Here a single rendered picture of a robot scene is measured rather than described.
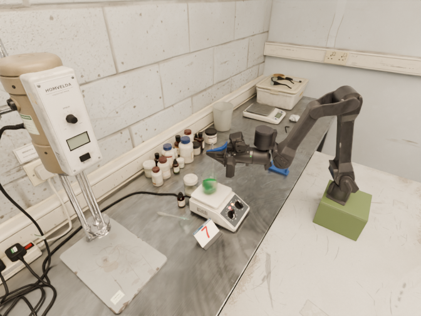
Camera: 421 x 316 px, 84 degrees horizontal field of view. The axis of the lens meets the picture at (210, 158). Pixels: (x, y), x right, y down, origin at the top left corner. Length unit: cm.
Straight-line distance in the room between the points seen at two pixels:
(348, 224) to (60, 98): 90
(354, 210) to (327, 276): 24
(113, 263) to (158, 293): 18
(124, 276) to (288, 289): 49
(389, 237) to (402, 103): 123
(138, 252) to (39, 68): 60
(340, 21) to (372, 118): 73
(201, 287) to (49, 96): 62
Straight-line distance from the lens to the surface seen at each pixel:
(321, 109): 73
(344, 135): 80
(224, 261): 83
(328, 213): 95
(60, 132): 51
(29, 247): 100
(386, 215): 117
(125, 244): 90
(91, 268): 89
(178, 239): 88
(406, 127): 218
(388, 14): 202
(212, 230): 88
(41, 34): 89
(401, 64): 200
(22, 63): 52
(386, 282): 96
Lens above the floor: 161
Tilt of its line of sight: 35 degrees down
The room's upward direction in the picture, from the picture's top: straight up
